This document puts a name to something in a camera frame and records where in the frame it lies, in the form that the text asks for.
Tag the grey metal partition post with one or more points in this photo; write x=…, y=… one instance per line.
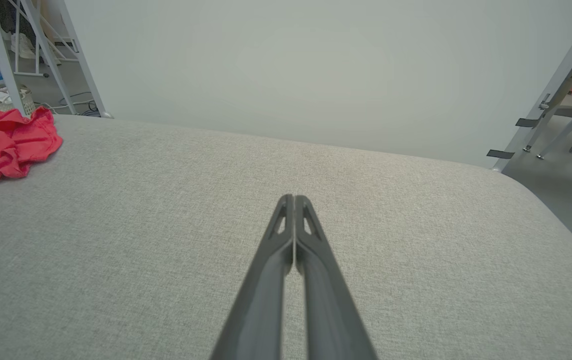
x=83, y=65

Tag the thick white frame leg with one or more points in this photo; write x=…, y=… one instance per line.
x=1, y=55

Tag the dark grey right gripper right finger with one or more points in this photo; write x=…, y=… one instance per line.
x=331, y=315

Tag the slanted white frame leg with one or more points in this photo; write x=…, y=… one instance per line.
x=46, y=55

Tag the white shoes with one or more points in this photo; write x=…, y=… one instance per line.
x=23, y=46

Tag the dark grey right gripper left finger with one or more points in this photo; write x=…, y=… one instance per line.
x=261, y=310

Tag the cream perforated laundry basket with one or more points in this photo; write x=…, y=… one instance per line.
x=26, y=102

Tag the black tape strip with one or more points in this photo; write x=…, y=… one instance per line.
x=500, y=154
x=528, y=122

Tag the grey metal frame post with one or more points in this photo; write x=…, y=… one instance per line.
x=561, y=80

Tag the red white basketball jersey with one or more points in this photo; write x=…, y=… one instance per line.
x=1, y=150

